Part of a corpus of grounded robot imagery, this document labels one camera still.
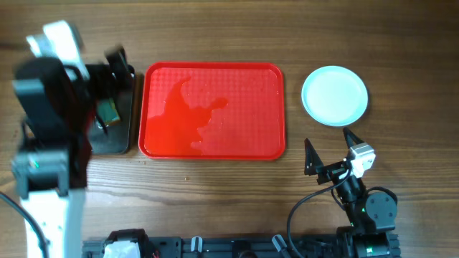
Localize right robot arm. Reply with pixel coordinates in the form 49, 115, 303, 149
305, 128, 401, 257

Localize red plastic tray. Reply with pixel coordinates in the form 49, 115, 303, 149
138, 62, 286, 161

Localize white plate front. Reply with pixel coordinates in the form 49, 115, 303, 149
301, 66, 369, 112

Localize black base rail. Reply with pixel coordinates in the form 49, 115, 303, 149
82, 229, 402, 258

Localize white plate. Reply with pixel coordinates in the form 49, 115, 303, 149
306, 108, 366, 127
301, 66, 369, 112

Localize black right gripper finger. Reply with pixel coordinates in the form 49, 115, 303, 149
343, 127, 364, 148
304, 138, 323, 176

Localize black water tray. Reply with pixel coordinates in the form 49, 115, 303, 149
87, 64, 136, 155

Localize green yellow sponge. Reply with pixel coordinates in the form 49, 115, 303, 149
97, 98, 120, 127

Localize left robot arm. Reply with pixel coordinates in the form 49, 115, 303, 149
11, 21, 137, 257

